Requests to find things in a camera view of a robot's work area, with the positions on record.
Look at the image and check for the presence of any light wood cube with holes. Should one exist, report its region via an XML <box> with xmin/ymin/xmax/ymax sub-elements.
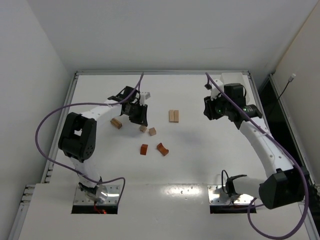
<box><xmin>139</xmin><ymin>125</ymin><xmax>148</xmax><ymax>133</ymax></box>

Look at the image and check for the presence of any light wood block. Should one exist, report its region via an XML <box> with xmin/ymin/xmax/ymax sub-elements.
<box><xmin>148</xmin><ymin>127</ymin><xmax>157</xmax><ymax>136</ymax></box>

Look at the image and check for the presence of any brown long wood block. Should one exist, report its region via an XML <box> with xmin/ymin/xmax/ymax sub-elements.
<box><xmin>110</xmin><ymin>118</ymin><xmax>123</xmax><ymax>129</ymax></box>

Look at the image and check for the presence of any light long wood plank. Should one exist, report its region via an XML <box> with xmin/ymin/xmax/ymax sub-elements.
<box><xmin>168</xmin><ymin>110</ymin><xmax>175</xmax><ymax>123</ymax></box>

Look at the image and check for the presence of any white perforated basket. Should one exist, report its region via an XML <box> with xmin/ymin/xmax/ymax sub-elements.
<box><xmin>220</xmin><ymin>72</ymin><xmax>251</xmax><ymax>104</ymax></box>

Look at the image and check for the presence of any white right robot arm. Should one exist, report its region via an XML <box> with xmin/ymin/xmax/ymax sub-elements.
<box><xmin>203</xmin><ymin>80</ymin><xmax>309</xmax><ymax>209</ymax></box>

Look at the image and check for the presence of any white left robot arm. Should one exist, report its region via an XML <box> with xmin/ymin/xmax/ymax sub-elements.
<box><xmin>58</xmin><ymin>86</ymin><xmax>151</xmax><ymax>199</ymax></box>

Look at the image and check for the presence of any dark orange notched block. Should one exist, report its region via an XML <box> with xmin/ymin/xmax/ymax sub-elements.
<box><xmin>156</xmin><ymin>142</ymin><xmax>169</xmax><ymax>156</ymax></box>

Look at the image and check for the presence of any dark orange wood cube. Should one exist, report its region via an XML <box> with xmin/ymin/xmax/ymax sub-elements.
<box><xmin>140</xmin><ymin>144</ymin><xmax>148</xmax><ymax>156</ymax></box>

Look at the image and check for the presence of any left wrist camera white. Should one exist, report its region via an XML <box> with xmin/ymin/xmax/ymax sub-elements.
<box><xmin>139</xmin><ymin>92</ymin><xmax>151</xmax><ymax>105</ymax></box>

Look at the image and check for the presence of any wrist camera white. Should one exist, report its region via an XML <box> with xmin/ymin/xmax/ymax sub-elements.
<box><xmin>204</xmin><ymin>79</ymin><xmax>224</xmax><ymax>101</ymax></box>
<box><xmin>139</xmin><ymin>92</ymin><xmax>151</xmax><ymax>105</ymax></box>

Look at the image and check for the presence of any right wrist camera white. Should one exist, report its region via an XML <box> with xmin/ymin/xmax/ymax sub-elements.
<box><xmin>204</xmin><ymin>79</ymin><xmax>224</xmax><ymax>101</ymax></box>

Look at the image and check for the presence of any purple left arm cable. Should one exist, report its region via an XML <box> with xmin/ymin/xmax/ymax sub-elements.
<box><xmin>34</xmin><ymin>71</ymin><xmax>145</xmax><ymax>205</ymax></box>

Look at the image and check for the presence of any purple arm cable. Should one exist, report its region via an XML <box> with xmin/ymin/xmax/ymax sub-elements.
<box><xmin>204</xmin><ymin>72</ymin><xmax>310</xmax><ymax>240</ymax></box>
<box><xmin>34</xmin><ymin>71</ymin><xmax>145</xmax><ymax>205</ymax></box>

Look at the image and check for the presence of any black wall cable white plug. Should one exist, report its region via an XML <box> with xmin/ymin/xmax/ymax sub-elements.
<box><xmin>276</xmin><ymin>73</ymin><xmax>296</xmax><ymax>102</ymax></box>

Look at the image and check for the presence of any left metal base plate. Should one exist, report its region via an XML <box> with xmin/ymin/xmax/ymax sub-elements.
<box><xmin>73</xmin><ymin>184</ymin><xmax>121</xmax><ymax>206</ymax></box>

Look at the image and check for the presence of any metal base plate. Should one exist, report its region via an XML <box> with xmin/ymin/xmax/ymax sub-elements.
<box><xmin>207</xmin><ymin>184</ymin><xmax>254</xmax><ymax>207</ymax></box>
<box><xmin>73</xmin><ymin>184</ymin><xmax>121</xmax><ymax>206</ymax></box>

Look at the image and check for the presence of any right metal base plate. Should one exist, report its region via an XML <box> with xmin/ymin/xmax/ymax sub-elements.
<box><xmin>207</xmin><ymin>184</ymin><xmax>254</xmax><ymax>207</ymax></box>

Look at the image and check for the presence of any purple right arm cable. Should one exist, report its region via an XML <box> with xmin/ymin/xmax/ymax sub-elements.
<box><xmin>204</xmin><ymin>72</ymin><xmax>310</xmax><ymax>240</ymax></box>

